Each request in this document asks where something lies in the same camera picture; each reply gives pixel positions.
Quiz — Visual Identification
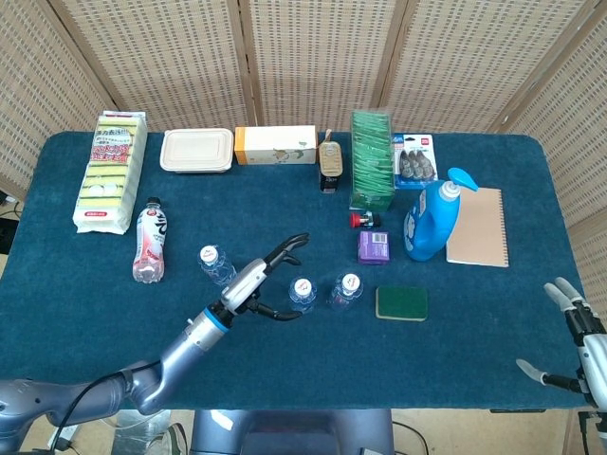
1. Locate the blue detergent bottle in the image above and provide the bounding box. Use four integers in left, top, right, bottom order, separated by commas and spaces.
403, 167, 481, 263

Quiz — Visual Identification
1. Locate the black floor cable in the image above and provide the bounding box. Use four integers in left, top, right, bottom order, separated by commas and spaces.
392, 420, 431, 455

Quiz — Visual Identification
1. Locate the pink drink bottle black cap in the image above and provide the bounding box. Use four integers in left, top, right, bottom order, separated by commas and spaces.
132, 196, 171, 285

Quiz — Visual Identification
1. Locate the clear box of green packets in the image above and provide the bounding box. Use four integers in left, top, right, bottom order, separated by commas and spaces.
349, 109, 397, 212

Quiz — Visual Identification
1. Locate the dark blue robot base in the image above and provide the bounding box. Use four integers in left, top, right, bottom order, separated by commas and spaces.
189, 408, 395, 455

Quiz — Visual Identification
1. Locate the pack of yellow sponges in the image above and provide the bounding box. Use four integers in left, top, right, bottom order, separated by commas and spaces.
72, 110, 148, 236

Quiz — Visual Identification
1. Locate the white orange tea box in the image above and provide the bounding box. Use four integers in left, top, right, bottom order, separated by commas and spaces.
233, 125, 319, 167

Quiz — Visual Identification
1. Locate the clear water bottle purple label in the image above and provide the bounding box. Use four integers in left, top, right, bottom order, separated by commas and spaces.
326, 273, 365, 313
197, 245, 238, 287

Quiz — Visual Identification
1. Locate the beige lidded food container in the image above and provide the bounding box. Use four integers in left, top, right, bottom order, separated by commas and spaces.
159, 128, 235, 175

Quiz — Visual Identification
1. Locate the red push button switch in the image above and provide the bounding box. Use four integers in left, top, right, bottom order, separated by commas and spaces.
349, 212, 383, 230

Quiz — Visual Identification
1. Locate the white power strip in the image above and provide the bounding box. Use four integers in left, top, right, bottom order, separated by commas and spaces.
46, 423, 81, 451

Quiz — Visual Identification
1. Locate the silver metal table leg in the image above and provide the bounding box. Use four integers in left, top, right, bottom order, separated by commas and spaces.
113, 409, 172, 455

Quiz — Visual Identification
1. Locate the clear water bottle barcode label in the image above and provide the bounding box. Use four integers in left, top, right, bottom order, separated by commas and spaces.
287, 277, 318, 315

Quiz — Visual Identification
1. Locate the small purple box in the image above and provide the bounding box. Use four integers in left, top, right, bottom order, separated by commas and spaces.
357, 230, 394, 265

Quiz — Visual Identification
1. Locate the woven folding screen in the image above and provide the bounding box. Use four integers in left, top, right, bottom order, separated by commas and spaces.
0, 0, 607, 333

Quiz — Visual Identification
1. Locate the green yellow scrub sponge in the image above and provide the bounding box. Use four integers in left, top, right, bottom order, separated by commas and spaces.
375, 285, 429, 323

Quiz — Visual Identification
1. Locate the binder clips blister pack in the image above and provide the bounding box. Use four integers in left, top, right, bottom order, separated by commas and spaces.
391, 133, 438, 191

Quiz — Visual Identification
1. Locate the silver white-tipped right robot hand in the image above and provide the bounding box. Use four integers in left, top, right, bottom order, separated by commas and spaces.
515, 277, 607, 410

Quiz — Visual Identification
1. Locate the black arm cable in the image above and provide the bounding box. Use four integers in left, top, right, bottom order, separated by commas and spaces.
49, 360, 165, 451

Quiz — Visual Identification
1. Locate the tan spiral notebook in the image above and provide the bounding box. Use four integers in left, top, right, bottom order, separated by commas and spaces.
445, 187, 511, 269

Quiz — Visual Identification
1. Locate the blue carpet table cover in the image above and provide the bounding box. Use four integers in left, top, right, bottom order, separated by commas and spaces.
0, 131, 607, 411

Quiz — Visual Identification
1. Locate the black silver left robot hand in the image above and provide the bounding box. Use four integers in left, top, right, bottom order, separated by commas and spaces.
218, 231, 312, 322

